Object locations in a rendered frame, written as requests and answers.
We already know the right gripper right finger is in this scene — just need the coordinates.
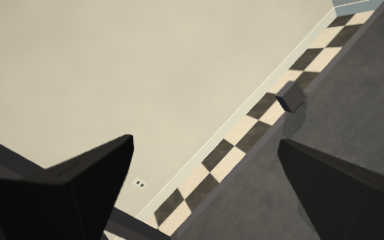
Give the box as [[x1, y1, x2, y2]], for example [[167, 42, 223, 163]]
[[277, 139, 384, 240]]

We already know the grey block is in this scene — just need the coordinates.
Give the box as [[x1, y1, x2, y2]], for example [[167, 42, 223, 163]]
[[275, 81, 306, 112]]

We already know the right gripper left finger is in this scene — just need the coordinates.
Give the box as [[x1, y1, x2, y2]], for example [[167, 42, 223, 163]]
[[0, 134, 134, 240]]

